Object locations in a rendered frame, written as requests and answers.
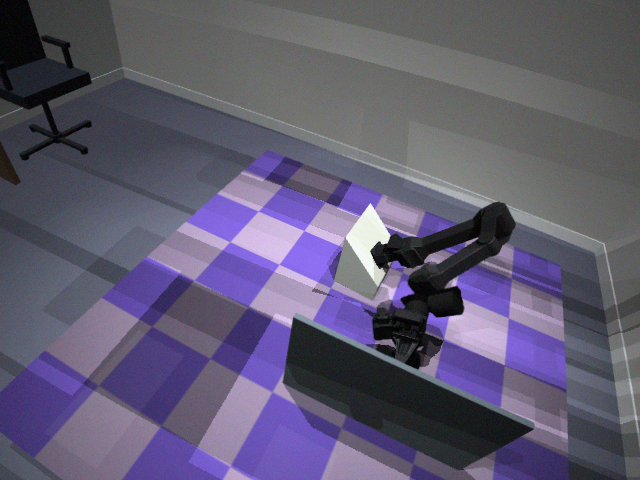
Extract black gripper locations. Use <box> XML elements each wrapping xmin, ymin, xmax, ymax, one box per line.
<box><xmin>391</xmin><ymin>308</ymin><xmax>428</xmax><ymax>370</ymax></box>

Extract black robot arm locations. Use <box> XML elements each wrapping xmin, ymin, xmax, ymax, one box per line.
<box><xmin>370</xmin><ymin>202</ymin><xmax>516</xmax><ymax>341</ymax></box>

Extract dark grey flat panel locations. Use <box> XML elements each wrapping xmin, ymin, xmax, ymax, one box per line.
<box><xmin>283</xmin><ymin>313</ymin><xmax>535</xmax><ymax>471</ymax></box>

